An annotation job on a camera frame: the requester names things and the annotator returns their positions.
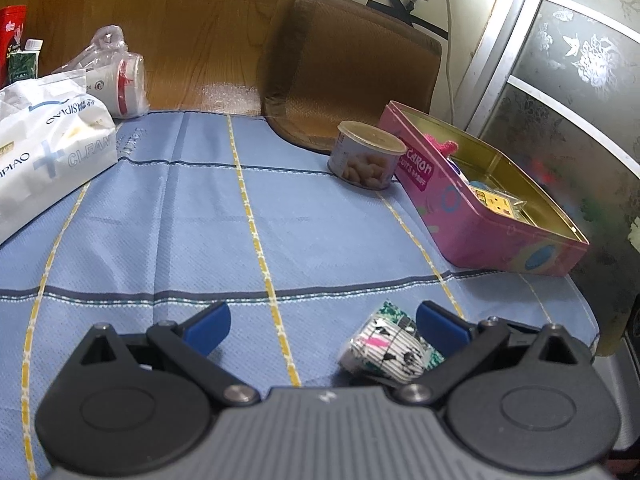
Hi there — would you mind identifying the brown seat cushion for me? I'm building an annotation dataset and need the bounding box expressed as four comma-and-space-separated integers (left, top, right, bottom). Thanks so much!
257, 0, 443, 155

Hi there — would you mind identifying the black tape cross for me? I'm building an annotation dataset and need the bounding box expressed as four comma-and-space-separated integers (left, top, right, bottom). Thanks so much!
379, 0, 449, 38

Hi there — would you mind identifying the white tissue pack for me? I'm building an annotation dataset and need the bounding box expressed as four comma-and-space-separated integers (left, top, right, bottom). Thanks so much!
0, 69, 119, 245

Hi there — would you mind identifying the floral glass sliding door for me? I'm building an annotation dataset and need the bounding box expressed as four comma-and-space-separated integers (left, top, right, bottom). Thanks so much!
465, 0, 640, 356

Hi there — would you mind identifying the green patterned tissue pack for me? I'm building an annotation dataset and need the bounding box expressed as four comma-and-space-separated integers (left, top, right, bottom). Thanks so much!
337, 299, 446, 386

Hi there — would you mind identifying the pink tin box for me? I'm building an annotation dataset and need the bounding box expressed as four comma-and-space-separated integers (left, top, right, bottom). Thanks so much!
377, 101, 591, 278

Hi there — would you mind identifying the clear bag with cups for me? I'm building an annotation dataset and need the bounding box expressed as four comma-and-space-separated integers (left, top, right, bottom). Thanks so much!
52, 25, 151, 119

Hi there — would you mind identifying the red tin box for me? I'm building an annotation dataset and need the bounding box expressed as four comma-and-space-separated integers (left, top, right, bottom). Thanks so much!
0, 5, 29, 87

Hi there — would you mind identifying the blue tablecloth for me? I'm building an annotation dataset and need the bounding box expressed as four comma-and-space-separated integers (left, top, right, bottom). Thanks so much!
0, 110, 601, 480

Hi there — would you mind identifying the green drink carton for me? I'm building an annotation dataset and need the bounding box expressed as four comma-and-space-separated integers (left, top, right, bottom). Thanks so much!
9, 39, 44, 85

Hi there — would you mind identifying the yellow card case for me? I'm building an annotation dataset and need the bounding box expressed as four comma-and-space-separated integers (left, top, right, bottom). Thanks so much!
467, 182, 526, 221

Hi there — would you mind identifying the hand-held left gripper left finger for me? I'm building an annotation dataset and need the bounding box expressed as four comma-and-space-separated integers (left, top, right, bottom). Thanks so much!
65, 301, 261, 406

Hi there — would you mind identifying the white power cable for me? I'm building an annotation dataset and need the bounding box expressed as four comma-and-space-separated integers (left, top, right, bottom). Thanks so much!
442, 0, 459, 116

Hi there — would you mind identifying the round snack can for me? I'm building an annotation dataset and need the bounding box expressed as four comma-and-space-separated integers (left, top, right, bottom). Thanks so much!
327, 121, 408, 191

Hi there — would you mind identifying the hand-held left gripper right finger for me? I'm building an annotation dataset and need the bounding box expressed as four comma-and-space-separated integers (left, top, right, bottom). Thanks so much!
397, 300, 593, 406

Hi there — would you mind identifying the pink knitted cloth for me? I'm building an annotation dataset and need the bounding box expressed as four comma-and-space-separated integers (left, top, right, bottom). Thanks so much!
422, 132, 461, 157

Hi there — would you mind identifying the wood-grain board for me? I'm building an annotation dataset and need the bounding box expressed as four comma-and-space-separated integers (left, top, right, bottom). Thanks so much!
0, 0, 346, 116

